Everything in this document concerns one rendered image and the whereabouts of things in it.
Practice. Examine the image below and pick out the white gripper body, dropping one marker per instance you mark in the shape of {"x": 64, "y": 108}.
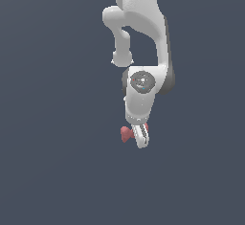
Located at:
{"x": 140, "y": 102}

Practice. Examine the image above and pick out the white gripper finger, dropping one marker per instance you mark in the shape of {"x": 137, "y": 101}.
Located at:
{"x": 142, "y": 136}

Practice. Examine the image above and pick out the small red object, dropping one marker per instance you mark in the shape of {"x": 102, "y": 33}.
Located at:
{"x": 126, "y": 133}

